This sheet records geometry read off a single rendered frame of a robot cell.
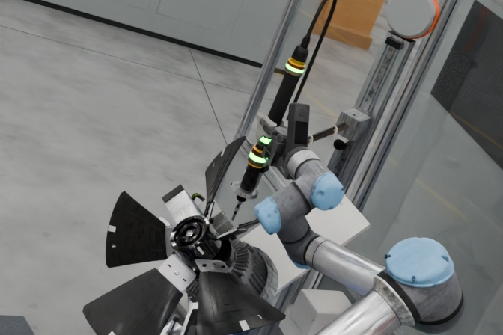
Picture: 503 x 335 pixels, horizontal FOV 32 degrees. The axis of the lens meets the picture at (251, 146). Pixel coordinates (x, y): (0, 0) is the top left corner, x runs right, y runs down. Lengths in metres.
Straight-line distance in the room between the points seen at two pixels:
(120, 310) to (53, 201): 2.50
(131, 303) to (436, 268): 0.99
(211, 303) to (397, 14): 1.07
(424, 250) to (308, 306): 1.19
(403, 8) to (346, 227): 0.69
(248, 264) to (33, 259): 2.03
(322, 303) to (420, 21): 0.93
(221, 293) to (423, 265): 0.72
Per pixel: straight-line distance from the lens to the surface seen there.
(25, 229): 4.55
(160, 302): 2.40
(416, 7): 2.73
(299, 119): 2.06
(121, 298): 2.40
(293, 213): 1.94
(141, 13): 7.87
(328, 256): 1.96
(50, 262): 4.36
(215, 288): 2.27
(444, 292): 1.71
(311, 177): 1.95
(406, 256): 1.69
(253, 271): 2.46
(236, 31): 8.04
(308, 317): 2.84
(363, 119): 2.74
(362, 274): 1.91
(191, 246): 2.35
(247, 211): 3.62
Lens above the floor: 2.34
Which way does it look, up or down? 21 degrees down
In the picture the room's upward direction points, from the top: 22 degrees clockwise
